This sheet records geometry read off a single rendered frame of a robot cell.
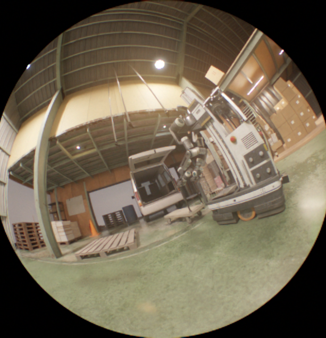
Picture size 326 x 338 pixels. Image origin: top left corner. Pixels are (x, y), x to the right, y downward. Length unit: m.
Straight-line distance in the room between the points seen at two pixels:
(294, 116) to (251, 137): 3.18
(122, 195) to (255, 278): 7.07
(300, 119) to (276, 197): 3.26
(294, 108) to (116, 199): 9.30
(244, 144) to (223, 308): 1.01
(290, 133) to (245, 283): 3.68
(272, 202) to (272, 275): 0.54
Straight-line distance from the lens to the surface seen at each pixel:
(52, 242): 2.78
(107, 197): 7.31
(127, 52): 5.56
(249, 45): 4.16
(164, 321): 0.66
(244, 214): 1.12
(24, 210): 8.07
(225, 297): 0.63
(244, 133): 0.91
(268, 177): 0.92
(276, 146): 3.91
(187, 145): 1.23
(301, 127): 3.95
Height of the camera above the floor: 0.57
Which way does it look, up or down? 15 degrees up
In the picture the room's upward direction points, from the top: 23 degrees counter-clockwise
